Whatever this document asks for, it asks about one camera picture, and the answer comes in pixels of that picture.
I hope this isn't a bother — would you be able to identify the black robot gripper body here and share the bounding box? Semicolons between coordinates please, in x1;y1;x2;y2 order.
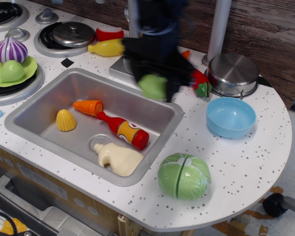
122;29;194;86

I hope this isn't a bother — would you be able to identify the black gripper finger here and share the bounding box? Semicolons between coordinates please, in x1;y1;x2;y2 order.
128;55;157;84
165;76;181;102

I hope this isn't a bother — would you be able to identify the green toy broccoli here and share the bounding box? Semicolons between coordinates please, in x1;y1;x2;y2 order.
138;74;167;100

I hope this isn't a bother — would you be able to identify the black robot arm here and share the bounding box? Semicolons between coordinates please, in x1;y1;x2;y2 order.
122;0;194;102

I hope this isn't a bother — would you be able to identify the light blue plastic bowl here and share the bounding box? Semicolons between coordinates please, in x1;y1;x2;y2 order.
206;97;257;139

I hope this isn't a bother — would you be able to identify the red toy chili pepper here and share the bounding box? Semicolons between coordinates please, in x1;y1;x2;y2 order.
190;69;212;97

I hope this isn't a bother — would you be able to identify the yellow toy mustard bottle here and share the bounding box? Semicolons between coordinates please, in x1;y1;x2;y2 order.
88;38;124;57

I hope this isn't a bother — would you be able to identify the orange toy carrot with leaves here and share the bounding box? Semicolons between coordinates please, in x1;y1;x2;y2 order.
181;50;190;59

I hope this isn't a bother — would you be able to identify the silver toy faucet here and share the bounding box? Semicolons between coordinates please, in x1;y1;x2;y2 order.
109;0;140;83

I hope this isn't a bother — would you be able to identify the small steel pot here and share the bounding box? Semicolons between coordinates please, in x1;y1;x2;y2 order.
205;53;259;98

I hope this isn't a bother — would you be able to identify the orange toy carrot piece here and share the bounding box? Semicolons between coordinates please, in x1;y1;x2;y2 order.
73;100;103;117

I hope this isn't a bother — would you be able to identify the red toy ketchup bottle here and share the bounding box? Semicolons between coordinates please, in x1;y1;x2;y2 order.
97;112;149;150

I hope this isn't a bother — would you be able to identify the silver toy sink basin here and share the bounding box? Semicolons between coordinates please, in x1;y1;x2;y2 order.
4;68;183;186

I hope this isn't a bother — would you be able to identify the grey metal pole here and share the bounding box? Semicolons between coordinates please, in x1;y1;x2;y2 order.
202;0;232;66

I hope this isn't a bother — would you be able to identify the steel pot lid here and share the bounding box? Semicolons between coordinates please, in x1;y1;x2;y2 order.
52;22;95;48

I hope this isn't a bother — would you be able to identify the yellow toy corn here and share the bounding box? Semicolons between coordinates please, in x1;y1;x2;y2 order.
56;109;77;132

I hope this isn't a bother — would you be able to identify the cream toy bottle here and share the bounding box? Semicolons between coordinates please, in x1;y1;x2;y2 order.
93;143;144;177

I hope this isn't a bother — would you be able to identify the green toy cabbage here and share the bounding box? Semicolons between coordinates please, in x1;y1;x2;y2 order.
157;153;211;201

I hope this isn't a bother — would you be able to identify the black stove burner middle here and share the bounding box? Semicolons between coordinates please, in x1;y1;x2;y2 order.
34;22;95;58

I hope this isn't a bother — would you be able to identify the black stove burner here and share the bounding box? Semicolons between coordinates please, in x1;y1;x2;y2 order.
0;2;30;32
0;65;45;106
34;22;95;58

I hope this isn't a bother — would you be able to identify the grey stove knob rear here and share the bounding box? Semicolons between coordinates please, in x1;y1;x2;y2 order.
35;8;59;25

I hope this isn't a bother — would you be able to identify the grey stove knob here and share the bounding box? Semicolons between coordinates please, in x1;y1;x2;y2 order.
5;28;30;42
35;8;59;25

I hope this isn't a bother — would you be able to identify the green toy lettuce leaf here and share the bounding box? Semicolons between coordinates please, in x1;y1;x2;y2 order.
0;56;38;88

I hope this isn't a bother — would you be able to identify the grey stove knob front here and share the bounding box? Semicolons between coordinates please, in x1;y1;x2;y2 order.
5;28;30;42

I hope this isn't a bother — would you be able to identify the light green toy pear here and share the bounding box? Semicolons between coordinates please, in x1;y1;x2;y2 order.
0;60;25;83

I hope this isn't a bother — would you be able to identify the purple toy onion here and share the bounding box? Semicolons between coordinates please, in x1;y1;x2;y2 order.
0;37;28;64

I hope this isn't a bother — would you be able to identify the black stove burner front left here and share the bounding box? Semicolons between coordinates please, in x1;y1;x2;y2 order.
0;65;45;106

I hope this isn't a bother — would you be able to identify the black stove burner rear left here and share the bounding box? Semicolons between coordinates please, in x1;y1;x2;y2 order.
0;2;30;32

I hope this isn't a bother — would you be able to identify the black caster wheel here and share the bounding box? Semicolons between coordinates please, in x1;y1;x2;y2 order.
263;193;288;218

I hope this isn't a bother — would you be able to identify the yellow toy in lower corner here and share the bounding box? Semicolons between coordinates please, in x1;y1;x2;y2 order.
0;218;28;235

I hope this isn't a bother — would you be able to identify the grey oven door handle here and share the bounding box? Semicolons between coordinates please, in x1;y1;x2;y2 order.
0;176;59;236

